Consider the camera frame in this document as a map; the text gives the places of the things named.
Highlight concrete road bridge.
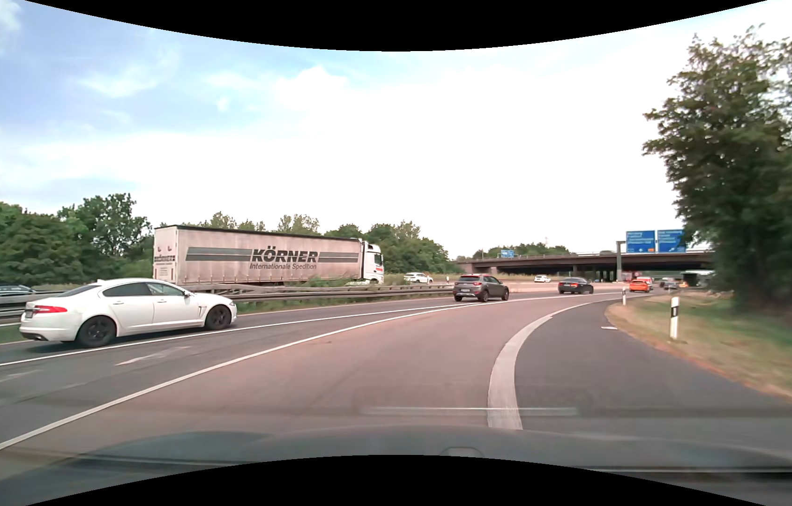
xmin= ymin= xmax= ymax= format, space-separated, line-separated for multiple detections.
xmin=454 ymin=249 xmax=716 ymax=283

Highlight grass verge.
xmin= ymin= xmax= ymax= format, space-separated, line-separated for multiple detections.
xmin=605 ymin=291 xmax=792 ymax=419

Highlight row of green trees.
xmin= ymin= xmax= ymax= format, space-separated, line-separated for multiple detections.
xmin=0 ymin=193 xmax=460 ymax=290

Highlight blue overhead sign gantry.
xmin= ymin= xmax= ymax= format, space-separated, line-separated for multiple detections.
xmin=615 ymin=229 xmax=689 ymax=283

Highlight white saloon car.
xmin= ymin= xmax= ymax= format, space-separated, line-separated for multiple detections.
xmin=19 ymin=277 xmax=238 ymax=349

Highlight road markings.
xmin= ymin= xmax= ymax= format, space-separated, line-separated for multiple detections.
xmin=0 ymin=291 xmax=650 ymax=470

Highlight grey hatchback car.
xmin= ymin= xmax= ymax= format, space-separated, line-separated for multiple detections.
xmin=453 ymin=274 xmax=510 ymax=303

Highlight grey asphalt road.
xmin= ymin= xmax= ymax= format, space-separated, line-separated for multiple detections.
xmin=0 ymin=281 xmax=792 ymax=496

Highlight large green trees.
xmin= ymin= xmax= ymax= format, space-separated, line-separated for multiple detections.
xmin=642 ymin=14 xmax=792 ymax=313

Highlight metal guard rail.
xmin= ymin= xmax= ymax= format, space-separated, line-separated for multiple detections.
xmin=0 ymin=283 xmax=455 ymax=328

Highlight white articulated lorry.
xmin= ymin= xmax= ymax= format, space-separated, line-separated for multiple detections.
xmin=152 ymin=225 xmax=385 ymax=288

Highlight car's own bonnet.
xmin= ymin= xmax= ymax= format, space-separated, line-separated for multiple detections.
xmin=52 ymin=424 xmax=792 ymax=486

